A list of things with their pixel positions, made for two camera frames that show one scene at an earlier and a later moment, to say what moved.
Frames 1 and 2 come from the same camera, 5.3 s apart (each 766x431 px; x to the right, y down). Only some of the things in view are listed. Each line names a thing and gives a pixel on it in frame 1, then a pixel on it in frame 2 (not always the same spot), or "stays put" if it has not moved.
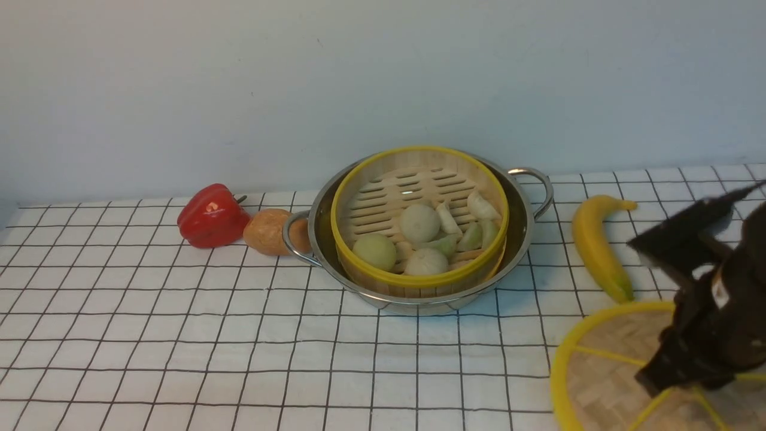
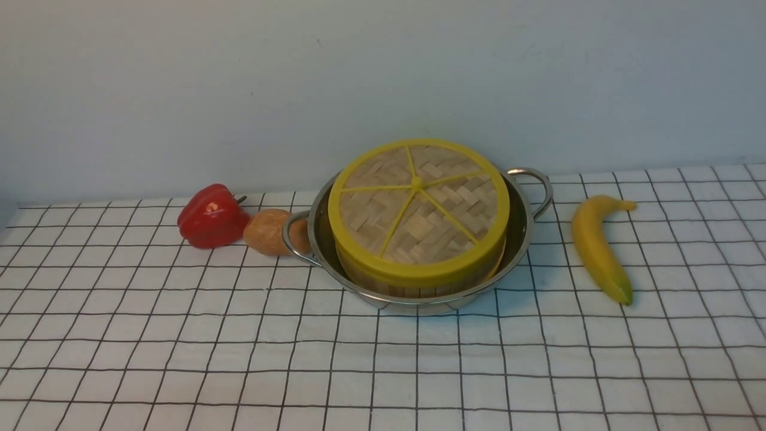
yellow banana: x=587 y=227 stays put
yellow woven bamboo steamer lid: x=593 y=387 → x=417 y=212
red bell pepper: x=211 y=216 stays put
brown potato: x=264 y=230 stays put
